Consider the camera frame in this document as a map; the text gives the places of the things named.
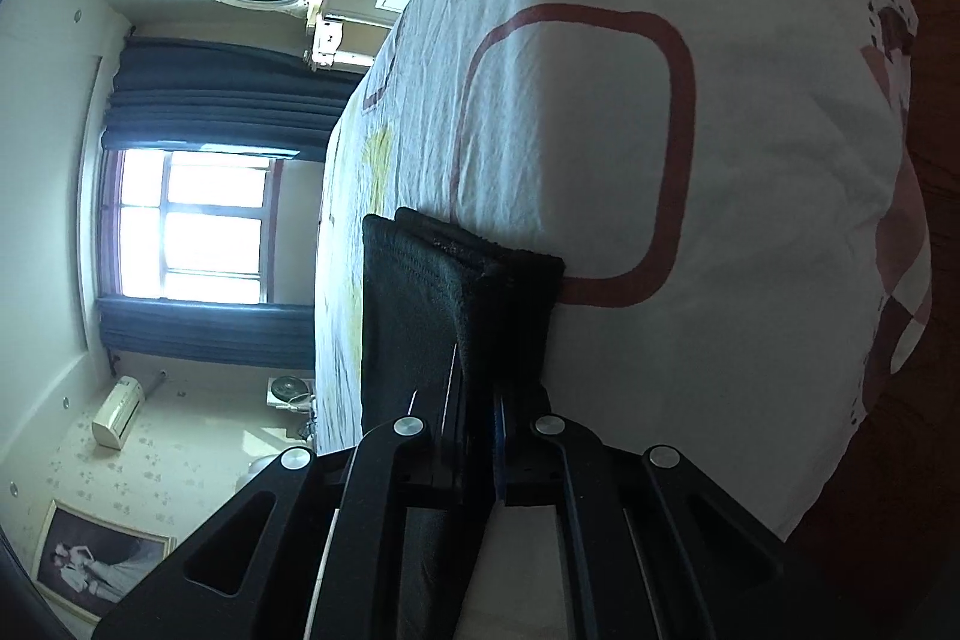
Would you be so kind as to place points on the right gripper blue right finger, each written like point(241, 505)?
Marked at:
point(651, 547)

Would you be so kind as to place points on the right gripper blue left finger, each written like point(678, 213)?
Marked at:
point(330, 546)

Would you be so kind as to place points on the black pants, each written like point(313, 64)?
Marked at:
point(453, 325)

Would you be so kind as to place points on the bright bedroom window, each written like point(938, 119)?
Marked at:
point(189, 226)

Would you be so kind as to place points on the white desk fan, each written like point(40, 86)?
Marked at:
point(290, 393)

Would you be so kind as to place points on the left dark blue curtain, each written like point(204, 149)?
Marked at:
point(258, 335)

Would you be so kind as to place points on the dark blue curtain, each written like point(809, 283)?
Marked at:
point(258, 335)
point(183, 95)

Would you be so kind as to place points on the framed wedding photo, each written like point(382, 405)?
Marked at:
point(87, 565)

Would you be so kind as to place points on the patterned white bed sheet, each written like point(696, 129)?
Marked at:
point(727, 183)

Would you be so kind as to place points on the right dark blue curtain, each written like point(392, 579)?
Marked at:
point(183, 95)

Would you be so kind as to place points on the white dressing table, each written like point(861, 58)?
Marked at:
point(345, 34)

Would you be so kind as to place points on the white wall air conditioner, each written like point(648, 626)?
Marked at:
point(113, 423)

